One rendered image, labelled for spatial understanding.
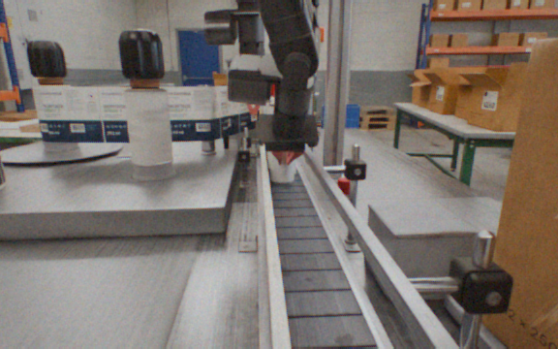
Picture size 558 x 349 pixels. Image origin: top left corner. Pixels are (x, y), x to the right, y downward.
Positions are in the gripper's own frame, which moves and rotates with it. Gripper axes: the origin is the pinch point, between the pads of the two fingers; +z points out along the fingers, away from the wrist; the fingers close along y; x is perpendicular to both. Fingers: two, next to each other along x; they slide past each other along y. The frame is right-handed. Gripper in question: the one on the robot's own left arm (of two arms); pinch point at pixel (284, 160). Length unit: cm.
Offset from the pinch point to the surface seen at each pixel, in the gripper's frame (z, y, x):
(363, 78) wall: 439, -261, -591
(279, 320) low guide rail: -24.6, 4.8, 35.1
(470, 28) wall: 326, -467, -617
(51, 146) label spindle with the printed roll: 23, 60, -23
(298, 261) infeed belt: -13.2, 1.1, 25.9
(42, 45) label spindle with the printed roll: 3, 58, -40
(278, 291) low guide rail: -22.4, 4.6, 32.2
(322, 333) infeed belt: -20.4, 0.8, 35.2
